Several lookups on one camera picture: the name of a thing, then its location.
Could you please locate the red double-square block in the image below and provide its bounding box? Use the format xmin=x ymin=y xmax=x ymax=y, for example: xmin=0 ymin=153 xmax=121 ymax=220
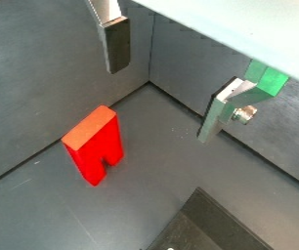
xmin=61 ymin=105 xmax=124 ymax=186

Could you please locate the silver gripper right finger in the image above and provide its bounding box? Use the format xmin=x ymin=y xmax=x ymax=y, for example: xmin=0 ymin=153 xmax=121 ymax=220
xmin=197 ymin=60 xmax=289 ymax=143

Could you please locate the black curved stand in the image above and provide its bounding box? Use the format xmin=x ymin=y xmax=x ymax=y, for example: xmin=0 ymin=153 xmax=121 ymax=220
xmin=148 ymin=187 xmax=273 ymax=250

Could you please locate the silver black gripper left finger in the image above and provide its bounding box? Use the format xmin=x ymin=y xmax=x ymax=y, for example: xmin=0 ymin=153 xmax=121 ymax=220
xmin=85 ymin=0 xmax=130 ymax=74

